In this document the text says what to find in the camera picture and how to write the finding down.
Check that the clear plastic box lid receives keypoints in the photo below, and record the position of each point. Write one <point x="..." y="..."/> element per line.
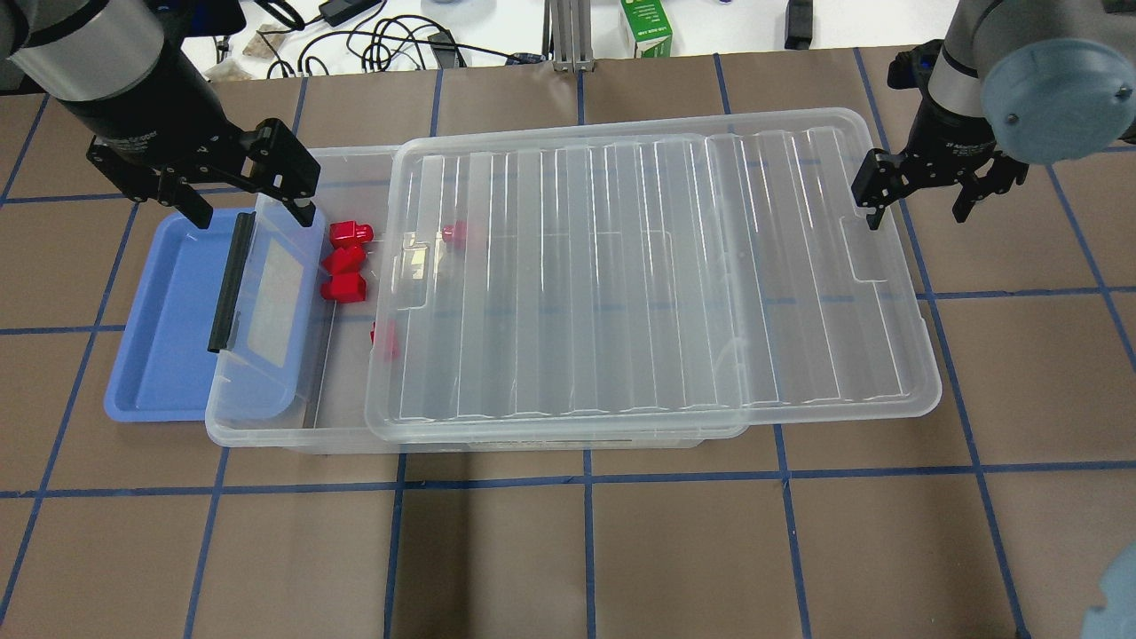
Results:
<point x="641" y="281"/>

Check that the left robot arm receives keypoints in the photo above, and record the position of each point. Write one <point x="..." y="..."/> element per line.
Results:
<point x="108" y="59"/>

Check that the blue plastic tray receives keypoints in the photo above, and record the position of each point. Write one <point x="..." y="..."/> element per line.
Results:
<point x="165" y="370"/>

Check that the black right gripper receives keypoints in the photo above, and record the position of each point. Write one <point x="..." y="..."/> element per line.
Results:
<point x="951" y="130"/>

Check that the red block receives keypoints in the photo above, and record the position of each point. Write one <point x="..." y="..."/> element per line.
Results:
<point x="344" y="289"/>
<point x="347" y="234"/>
<point x="343" y="260"/>

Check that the green white carton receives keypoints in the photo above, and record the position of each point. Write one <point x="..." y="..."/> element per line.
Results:
<point x="647" y="29"/>

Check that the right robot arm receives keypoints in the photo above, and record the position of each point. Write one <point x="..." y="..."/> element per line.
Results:
<point x="1012" y="85"/>

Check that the black box latch handle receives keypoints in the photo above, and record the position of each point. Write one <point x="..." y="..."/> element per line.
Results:
<point x="228" y="294"/>

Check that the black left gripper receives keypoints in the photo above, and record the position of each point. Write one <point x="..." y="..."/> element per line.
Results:
<point x="133" y="114"/>

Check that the bag of nuts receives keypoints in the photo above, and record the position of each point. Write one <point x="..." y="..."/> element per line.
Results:
<point x="265" y="43"/>

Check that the black power adapter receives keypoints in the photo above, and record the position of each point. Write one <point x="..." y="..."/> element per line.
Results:
<point x="798" y="31"/>

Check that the black power brick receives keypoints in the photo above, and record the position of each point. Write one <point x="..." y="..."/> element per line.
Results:
<point x="338" y="12"/>

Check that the clear plastic storage box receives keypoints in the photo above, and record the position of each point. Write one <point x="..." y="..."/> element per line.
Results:
<point x="329" y="417"/>

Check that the aluminium frame post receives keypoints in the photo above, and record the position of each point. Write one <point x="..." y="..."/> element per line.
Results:
<point x="567" y="36"/>

